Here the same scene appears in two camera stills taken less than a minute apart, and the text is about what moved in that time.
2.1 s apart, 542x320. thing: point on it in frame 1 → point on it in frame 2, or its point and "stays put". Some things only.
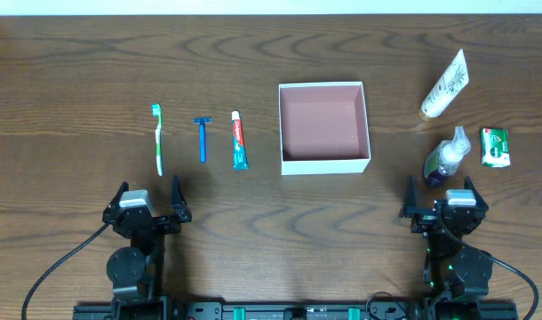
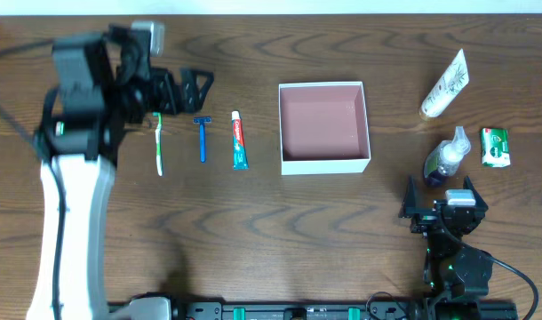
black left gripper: x=160 y=220 → x=174 y=92
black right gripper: x=425 y=212 stays put
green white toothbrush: x=156 y=111 stays put
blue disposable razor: x=202 y=121 stays put
